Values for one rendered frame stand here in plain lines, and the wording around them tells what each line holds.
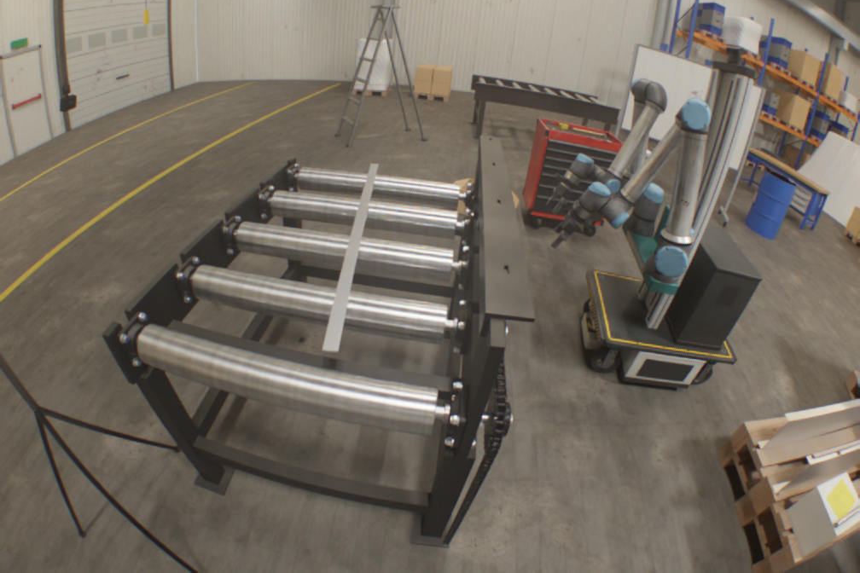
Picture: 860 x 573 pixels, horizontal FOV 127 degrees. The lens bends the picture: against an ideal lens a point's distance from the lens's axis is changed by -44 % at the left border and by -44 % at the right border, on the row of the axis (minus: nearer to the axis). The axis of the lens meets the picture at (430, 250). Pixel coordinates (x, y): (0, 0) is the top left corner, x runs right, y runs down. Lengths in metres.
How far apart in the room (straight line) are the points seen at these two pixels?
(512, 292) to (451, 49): 10.55
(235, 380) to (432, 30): 10.69
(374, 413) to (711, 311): 1.84
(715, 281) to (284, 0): 12.03
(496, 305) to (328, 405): 0.42
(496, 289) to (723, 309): 1.73
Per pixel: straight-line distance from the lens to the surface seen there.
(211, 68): 13.91
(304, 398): 0.88
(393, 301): 1.06
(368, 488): 1.36
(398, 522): 1.67
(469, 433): 0.84
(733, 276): 2.18
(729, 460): 2.38
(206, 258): 1.45
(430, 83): 9.12
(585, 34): 11.53
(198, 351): 1.01
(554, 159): 3.31
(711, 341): 2.42
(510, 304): 0.70
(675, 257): 1.70
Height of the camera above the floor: 1.60
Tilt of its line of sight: 32 degrees down
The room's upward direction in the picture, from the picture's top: 6 degrees clockwise
